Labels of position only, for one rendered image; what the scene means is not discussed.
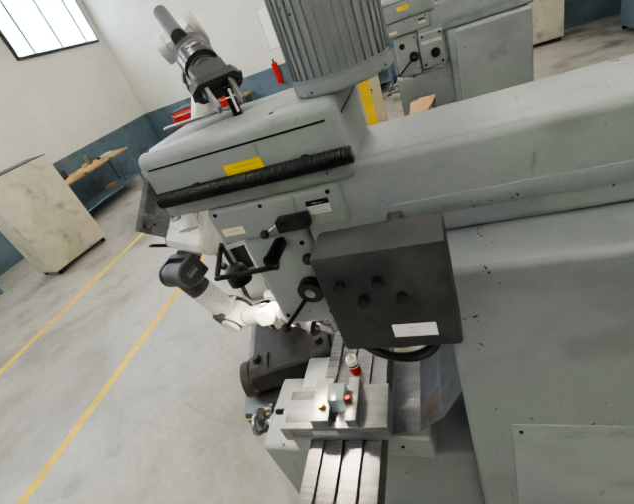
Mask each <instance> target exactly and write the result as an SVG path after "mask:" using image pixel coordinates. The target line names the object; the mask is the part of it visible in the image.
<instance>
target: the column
mask: <svg viewBox="0 0 634 504"><path fill-rule="evenodd" d="M446 234H447V240H448V245H449V251H450V257H451V262H452V268H453V274H454V279H455V285H456V291H457V296H458V302H459V308H460V315H461V323H462V331H463V341H462V343H459V344H453V347H454V352H455V357H456V362H457V367H458V372H459V377H460V382H461V387H462V392H463V396H464V401H465V406H466V411H467V416H468V421H469V426H470V431H471V436H472V441H473V446H474V451H475V455H476V460H477V465H478V470H479V475H480V480H481V485H482V490H483V495H484V500H485V504H634V200H631V201H625V202H618V203H612V204H606V205H599V206H593V207H586V208H580V209H574V210H567V211H561V212H555V213H548V214H542V215H536V216H529V217H523V218H517V219H510V220H504V221H498V222H491V223H485V224H478V225H472V226H466V227H459V228H453V229H447V230H446Z"/></svg>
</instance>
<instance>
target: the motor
mask: <svg viewBox="0 0 634 504"><path fill-rule="evenodd" d="M264 3H265V6H266V8H267V11H268V14H269V17H270V20H271V23H272V26H273V29H274V31H275V34H276V37H277V40H278V43H279V46H280V49H281V51H282V54H283V57H284V60H285V63H286V66H287V69H288V72H289V74H290V77H291V80H292V81H293V87H294V89H295V92H296V95H297V97H300V98H303V99H308V98H315V97H319V96H324V95H327V94H331V93H334V92H337V91H341V90H343V89H346V88H349V87H352V86H354V85H357V84H359V83H362V82H364V81H366V80H368V79H371V78H373V77H375V76H376V75H378V74H380V73H382V72H383V71H385V70H386V69H388V68H389V67H390V66H391V65H392V63H393V61H394V60H393V55H392V50H391V47H389V45H390V43H389V38H388V33H387V28H386V23H385V18H384V13H383V9H382V4H381V0H264Z"/></svg>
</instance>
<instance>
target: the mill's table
mask: <svg viewBox="0 0 634 504"><path fill-rule="evenodd" d="M348 353H350V354H354V355H355V356H356V357H357V360H358V362H359V364H360V367H361V369H362V375H361V376H360V379H361V381H362V383H363V384H379V383H388V384H389V386H390V389H391V391H392V376H393V361H392V360H388V359H387V360H386V359H384V358H380V357H377V356H375V355H373V354H371V353H369V352H368V351H366V350H365V349H348V348H346V345H345V343H344V341H343V339H342V336H341V334H340V332H339V330H338V331H337V332H336V333H335V337H334V341H333V346H332V350H331V355H330V359H329V364H328V368H327V373H326V377H325V379H328V378H334V379H335V381H336V383H345V384H346V385H349V380H350V377H353V376H352V374H351V372H350V370H349V368H348V365H347V363H346V361H345V359H346V357H347V356H348ZM388 443H389V440H311V444H310V449H309V453H308V458H307V462H306V467H305V471H304V476H303V480H302V485H301V489H300V494H299V498H298V502H297V504H385V493H386V476H387V459H388Z"/></svg>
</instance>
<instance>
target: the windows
mask: <svg viewBox="0 0 634 504"><path fill-rule="evenodd" d="M0 37H1V38H2V40H3V41H4V43H5V44H6V46H7V47H8V48H9V50H10V51H11V53H12V54H13V56H14V57H15V58H16V60H17V61H21V60H25V59H30V58H34V57H38V56H42V55H46V54H51V53H55V52H59V51H63V50H68V49H72V48H76V47H80V46H84V45H89V44H93V43H97V42H99V40H98V38H97V36H96V35H95V33H94V31H93V30H92V28H91V26H90V24H89V23H88V21H87V19H86V17H85V16H84V14H83V12H82V10H81V9H80V7H79V5H78V4H77V2H76V0H0Z"/></svg>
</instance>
